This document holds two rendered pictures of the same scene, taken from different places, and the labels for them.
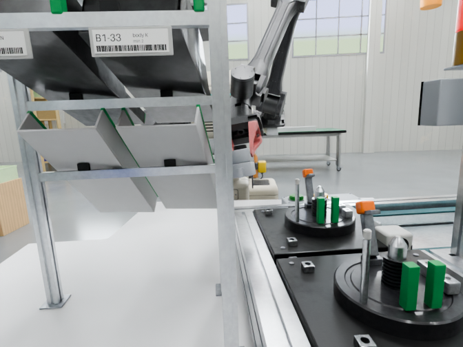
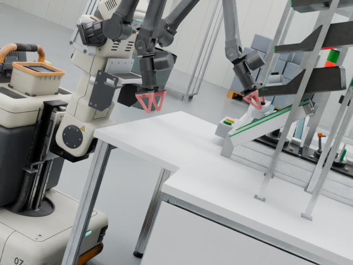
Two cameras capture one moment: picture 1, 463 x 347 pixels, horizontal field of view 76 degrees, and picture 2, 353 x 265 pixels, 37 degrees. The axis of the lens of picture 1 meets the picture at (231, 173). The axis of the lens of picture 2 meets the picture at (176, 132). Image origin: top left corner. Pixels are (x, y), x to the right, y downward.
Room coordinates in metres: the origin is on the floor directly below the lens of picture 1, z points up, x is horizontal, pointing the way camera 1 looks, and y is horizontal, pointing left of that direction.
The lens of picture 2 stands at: (0.39, 2.15, 1.43)
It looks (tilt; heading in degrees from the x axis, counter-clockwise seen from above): 14 degrees down; 285
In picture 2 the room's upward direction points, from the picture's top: 18 degrees clockwise
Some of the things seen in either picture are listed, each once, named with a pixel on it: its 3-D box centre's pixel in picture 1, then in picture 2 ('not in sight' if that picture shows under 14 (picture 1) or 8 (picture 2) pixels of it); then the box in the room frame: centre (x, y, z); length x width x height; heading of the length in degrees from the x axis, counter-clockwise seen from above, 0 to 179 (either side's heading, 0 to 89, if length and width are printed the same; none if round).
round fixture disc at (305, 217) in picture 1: (318, 219); (273, 137); (0.58, -0.18, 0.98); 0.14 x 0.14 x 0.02
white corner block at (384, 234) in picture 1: (392, 240); (295, 143); (0.49, -0.28, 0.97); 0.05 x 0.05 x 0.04; 4
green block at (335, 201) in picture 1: (335, 209); not in sight; (0.54, -0.19, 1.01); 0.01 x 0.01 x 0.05; 4
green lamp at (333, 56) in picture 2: not in sight; (333, 57); (0.47, -0.37, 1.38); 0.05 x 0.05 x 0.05
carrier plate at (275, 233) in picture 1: (318, 228); (272, 141); (0.58, -0.18, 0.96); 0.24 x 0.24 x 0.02; 4
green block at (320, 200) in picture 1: (320, 210); not in sight; (0.53, -0.17, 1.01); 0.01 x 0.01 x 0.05; 4
